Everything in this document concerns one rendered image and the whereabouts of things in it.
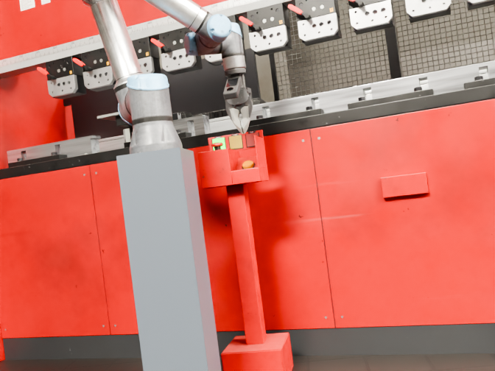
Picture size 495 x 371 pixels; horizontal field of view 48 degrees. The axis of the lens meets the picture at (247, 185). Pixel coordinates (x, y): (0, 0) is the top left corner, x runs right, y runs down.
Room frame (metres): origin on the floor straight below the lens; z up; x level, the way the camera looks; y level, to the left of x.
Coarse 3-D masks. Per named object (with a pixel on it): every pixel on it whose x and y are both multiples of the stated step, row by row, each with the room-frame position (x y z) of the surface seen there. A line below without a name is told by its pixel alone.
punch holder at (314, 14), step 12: (300, 0) 2.11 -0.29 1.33; (312, 0) 2.09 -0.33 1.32; (324, 0) 2.07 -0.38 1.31; (336, 0) 2.10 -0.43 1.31; (312, 12) 2.09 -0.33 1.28; (324, 12) 2.08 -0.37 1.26; (336, 12) 2.07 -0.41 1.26; (300, 24) 2.11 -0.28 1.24; (312, 24) 2.09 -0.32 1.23; (324, 24) 2.08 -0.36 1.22; (336, 24) 2.06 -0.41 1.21; (300, 36) 2.11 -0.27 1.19; (312, 36) 2.09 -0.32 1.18; (324, 36) 2.08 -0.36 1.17; (336, 36) 2.10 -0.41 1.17
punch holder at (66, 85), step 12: (60, 60) 2.51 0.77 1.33; (72, 60) 2.49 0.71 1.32; (60, 72) 2.51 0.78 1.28; (72, 72) 2.49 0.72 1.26; (48, 84) 2.53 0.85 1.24; (60, 84) 2.51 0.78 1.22; (72, 84) 2.49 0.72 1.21; (84, 84) 2.56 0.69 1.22; (60, 96) 2.55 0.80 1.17; (72, 96) 2.58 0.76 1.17
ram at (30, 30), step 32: (0, 0) 2.62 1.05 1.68; (64, 0) 2.49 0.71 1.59; (128, 0) 2.37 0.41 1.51; (192, 0) 2.27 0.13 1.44; (224, 0) 2.22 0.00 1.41; (288, 0) 2.13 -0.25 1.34; (0, 32) 2.63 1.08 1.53; (32, 32) 2.56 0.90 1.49; (64, 32) 2.50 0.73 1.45; (96, 32) 2.44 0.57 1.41; (160, 32) 2.33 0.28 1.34; (32, 64) 2.57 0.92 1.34
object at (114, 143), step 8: (480, 72) 2.15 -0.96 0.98; (424, 80) 2.22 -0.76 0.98; (424, 88) 2.22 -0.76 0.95; (368, 96) 2.30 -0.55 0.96; (216, 120) 2.55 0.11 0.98; (224, 120) 2.53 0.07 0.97; (240, 120) 2.51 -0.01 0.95; (216, 128) 2.55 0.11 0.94; (224, 128) 2.54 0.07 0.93; (232, 128) 2.52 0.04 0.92; (120, 136) 2.74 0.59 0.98; (104, 144) 2.77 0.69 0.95; (112, 144) 2.75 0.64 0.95; (120, 144) 2.73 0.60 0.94
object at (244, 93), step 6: (228, 72) 1.82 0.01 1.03; (234, 72) 1.82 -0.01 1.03; (240, 72) 1.82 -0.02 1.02; (240, 90) 1.82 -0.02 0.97; (246, 90) 1.82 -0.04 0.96; (240, 96) 1.83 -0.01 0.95; (246, 96) 1.82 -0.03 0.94; (228, 102) 1.84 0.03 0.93; (234, 102) 1.83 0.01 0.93; (240, 102) 1.83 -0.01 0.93
